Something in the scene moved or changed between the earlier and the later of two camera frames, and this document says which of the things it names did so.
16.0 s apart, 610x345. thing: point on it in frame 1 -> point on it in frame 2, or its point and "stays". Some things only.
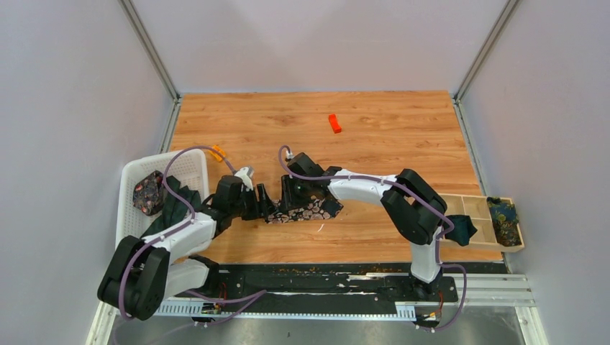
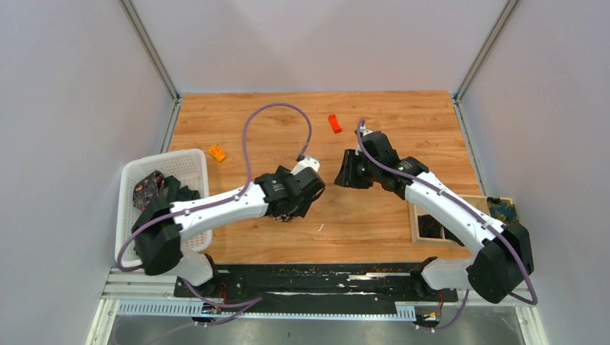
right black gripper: (289, 200) -> (346, 177)
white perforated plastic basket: (187, 167) stays
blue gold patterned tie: (505, 221) stays
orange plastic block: (217, 156) stays
